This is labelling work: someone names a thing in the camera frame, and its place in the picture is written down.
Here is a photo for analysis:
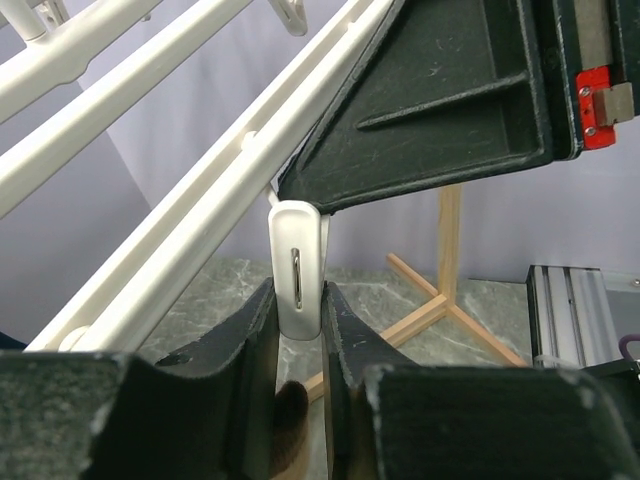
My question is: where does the dark blue denim garment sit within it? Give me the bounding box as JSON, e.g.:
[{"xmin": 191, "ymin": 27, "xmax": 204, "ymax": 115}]
[{"xmin": 0, "ymin": 332, "xmax": 26, "ymax": 351}]

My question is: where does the tan stocking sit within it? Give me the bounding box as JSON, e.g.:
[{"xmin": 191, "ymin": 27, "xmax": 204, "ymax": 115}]
[{"xmin": 269, "ymin": 380, "xmax": 310, "ymax": 479}]

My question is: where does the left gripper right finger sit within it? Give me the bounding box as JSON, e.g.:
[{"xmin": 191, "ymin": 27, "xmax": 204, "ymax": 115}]
[{"xmin": 322, "ymin": 283, "xmax": 639, "ymax": 479}]

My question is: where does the wooden clothes rack frame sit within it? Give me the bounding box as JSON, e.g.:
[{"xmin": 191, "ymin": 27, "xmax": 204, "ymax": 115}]
[{"xmin": 302, "ymin": 184, "xmax": 529, "ymax": 404}]

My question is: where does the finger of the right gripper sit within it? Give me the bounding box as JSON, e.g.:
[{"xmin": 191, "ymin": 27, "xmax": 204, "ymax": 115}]
[{"xmin": 278, "ymin": 1, "xmax": 552, "ymax": 214}]

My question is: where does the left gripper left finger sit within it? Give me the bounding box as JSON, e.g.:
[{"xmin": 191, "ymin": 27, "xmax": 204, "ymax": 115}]
[{"xmin": 1, "ymin": 280, "xmax": 278, "ymax": 479}]

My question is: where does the aluminium rail frame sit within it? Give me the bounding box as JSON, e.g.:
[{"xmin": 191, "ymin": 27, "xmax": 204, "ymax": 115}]
[{"xmin": 526, "ymin": 265, "xmax": 639, "ymax": 368}]

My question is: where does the white plastic clip hanger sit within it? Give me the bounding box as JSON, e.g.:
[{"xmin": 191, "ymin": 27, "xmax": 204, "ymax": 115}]
[{"xmin": 0, "ymin": 0, "xmax": 406, "ymax": 354}]

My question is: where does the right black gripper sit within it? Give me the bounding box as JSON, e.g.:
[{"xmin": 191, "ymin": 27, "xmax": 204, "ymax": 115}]
[{"xmin": 531, "ymin": 0, "xmax": 639, "ymax": 161}]

